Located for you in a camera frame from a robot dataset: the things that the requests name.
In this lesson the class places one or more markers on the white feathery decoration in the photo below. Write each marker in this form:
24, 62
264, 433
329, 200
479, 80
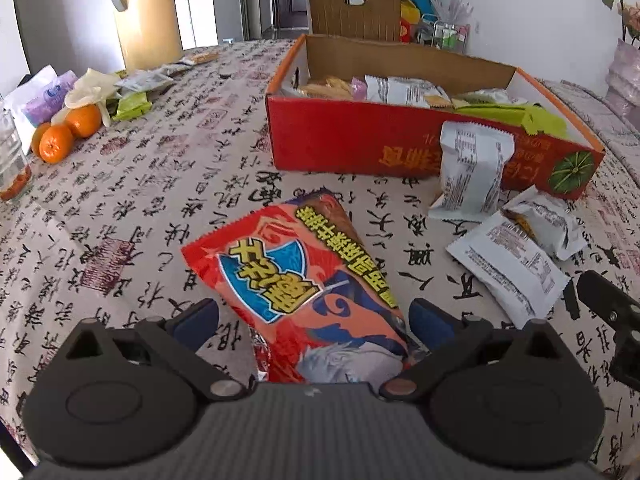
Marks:
452, 2

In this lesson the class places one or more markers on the red cardboard box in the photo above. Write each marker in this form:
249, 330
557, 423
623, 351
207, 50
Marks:
350, 145

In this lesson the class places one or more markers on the white snack packet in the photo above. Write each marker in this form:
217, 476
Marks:
400, 91
515, 270
545, 220
145, 80
472, 170

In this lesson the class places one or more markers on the small green snack packet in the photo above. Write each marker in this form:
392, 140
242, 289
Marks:
131, 105

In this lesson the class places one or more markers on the red gift box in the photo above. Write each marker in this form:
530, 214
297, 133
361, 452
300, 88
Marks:
406, 30

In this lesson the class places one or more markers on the yellow thermos jug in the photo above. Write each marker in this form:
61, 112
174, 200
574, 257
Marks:
145, 20

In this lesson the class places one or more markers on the yellow bag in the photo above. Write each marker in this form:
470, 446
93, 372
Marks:
410, 10

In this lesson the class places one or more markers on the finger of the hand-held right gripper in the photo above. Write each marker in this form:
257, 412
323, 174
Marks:
607, 300

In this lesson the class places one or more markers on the pink textured vase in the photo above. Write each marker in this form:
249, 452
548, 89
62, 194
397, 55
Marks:
625, 75

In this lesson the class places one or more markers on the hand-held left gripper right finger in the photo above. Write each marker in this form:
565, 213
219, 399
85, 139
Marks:
430, 321

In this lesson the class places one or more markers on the grey patterned folded cloth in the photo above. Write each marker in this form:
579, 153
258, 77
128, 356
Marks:
600, 110

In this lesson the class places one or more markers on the red blue snack bag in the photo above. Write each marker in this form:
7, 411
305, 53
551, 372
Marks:
300, 280

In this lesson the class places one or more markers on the orange cookie snack packet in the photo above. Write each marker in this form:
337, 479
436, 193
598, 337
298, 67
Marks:
325, 87

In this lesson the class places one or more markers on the orange fruit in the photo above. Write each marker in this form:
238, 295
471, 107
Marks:
56, 144
82, 120

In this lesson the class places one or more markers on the purple white plastic bag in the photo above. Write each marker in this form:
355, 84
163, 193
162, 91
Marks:
42, 95

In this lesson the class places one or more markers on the pink snack packet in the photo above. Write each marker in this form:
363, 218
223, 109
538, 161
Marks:
359, 89

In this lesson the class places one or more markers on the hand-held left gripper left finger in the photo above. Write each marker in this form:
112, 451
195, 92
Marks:
197, 320

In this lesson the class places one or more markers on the dried pink rose bouquet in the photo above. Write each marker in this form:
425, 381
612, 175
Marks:
631, 12

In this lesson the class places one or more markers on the brown cookie snack packet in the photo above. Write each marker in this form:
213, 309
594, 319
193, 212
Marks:
200, 57

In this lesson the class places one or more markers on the white flat mop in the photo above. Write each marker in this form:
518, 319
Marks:
189, 20

